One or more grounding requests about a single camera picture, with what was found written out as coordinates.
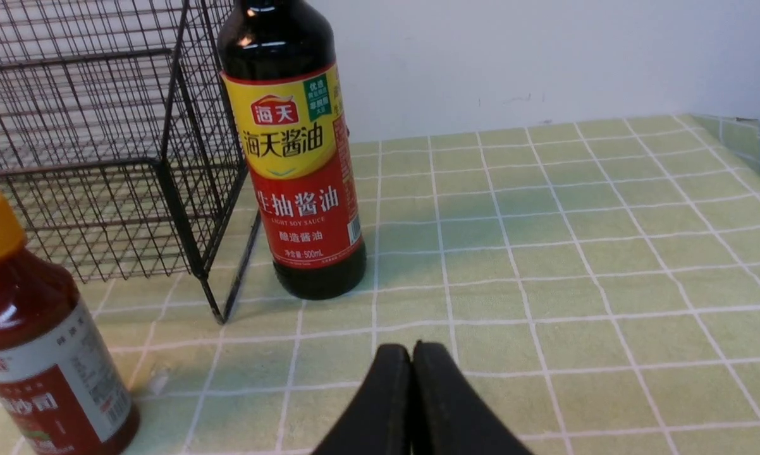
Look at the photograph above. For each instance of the black wire mesh rack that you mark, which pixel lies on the black wire mesh rack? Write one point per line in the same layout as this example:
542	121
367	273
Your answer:
118	146

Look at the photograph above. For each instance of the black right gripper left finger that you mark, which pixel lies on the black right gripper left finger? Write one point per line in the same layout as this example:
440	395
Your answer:
376	419

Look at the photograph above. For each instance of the dark soy sauce bottle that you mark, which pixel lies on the dark soy sauce bottle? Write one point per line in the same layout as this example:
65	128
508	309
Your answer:
279	67

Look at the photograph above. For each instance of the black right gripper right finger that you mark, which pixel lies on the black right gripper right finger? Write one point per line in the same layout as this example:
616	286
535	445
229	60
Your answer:
448	416

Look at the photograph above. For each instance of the red chili sauce bottle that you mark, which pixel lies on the red chili sauce bottle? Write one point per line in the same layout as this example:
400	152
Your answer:
58	381

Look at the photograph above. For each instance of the green checkered tablecloth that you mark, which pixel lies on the green checkered tablecloth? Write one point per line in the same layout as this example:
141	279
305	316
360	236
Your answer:
597	282

